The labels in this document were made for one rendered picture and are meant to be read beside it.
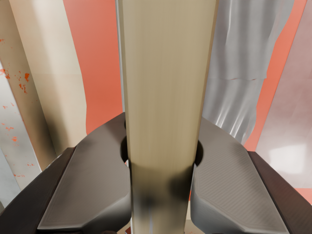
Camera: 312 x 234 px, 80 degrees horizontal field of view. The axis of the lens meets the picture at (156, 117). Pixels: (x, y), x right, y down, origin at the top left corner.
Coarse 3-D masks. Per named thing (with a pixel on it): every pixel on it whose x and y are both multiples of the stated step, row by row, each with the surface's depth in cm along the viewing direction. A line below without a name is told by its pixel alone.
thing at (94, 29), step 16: (64, 0) 17; (80, 0) 17; (96, 0) 17; (112, 0) 17; (304, 0) 17; (80, 16) 18; (96, 16) 18; (112, 16) 18; (304, 16) 18; (80, 32) 18; (96, 32) 18; (112, 32) 18; (288, 32) 18; (304, 32) 18; (80, 48) 19; (96, 48) 19; (112, 48) 19; (288, 48) 19; (304, 48) 19; (80, 64) 20; (96, 64) 20; (112, 64) 20; (272, 64) 20; (288, 64) 20; (304, 64) 20
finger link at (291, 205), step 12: (252, 156) 8; (264, 168) 8; (264, 180) 7; (276, 180) 7; (276, 192) 7; (288, 192) 7; (276, 204) 6; (288, 204) 6; (300, 204) 6; (288, 216) 6; (300, 216) 6; (288, 228) 6; (300, 228) 6
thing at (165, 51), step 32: (128, 0) 5; (160, 0) 5; (192, 0) 5; (128, 32) 6; (160, 32) 5; (192, 32) 5; (128, 64) 6; (160, 64) 6; (192, 64) 6; (128, 96) 7; (160, 96) 6; (192, 96) 6; (128, 128) 7; (160, 128) 7; (192, 128) 7; (128, 160) 8; (160, 160) 8; (192, 160) 8; (160, 192) 9; (160, 224) 10
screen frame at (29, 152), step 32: (0, 0) 16; (0, 32) 16; (0, 64) 17; (0, 96) 18; (32, 96) 21; (0, 128) 20; (32, 128) 21; (32, 160) 22; (128, 224) 32; (192, 224) 32
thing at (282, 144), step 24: (96, 96) 22; (120, 96) 22; (264, 96) 22; (288, 96) 21; (96, 120) 23; (264, 120) 23; (288, 120) 23; (264, 144) 25; (288, 144) 25; (288, 168) 27
